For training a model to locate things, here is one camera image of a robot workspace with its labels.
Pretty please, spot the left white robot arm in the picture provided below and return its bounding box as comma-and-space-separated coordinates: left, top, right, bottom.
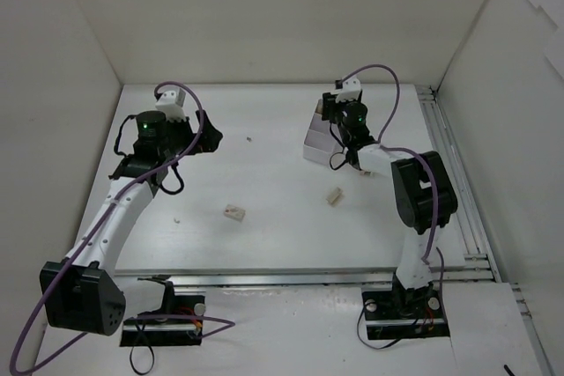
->
40, 110, 223, 335

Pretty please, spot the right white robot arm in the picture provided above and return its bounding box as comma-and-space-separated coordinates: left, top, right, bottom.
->
321, 92, 458, 316

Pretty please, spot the white three-compartment organizer box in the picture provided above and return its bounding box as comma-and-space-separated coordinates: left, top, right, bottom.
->
302, 111, 342, 167

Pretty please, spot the white eraser with red logo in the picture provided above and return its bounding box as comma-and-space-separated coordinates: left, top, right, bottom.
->
223, 204, 246, 222

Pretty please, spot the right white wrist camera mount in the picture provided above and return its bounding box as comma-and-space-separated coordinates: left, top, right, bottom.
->
335, 77, 362, 103

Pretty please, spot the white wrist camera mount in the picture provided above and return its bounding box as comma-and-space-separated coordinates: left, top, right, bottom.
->
155, 88, 186, 122
335, 77, 362, 103

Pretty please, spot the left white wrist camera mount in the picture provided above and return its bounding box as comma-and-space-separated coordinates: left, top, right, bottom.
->
155, 88, 186, 122

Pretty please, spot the aluminium rail right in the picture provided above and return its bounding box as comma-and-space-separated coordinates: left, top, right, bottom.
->
416, 86, 501, 283

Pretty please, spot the aluminium rail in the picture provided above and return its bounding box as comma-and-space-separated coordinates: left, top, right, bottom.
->
116, 261, 496, 288
416, 86, 501, 283

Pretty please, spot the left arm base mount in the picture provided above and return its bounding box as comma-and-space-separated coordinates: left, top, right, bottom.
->
119, 278, 206, 347

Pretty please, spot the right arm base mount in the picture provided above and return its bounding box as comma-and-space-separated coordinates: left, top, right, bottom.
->
355, 283, 450, 350

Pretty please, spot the aluminium rail front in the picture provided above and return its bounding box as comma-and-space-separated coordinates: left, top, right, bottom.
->
116, 261, 496, 288

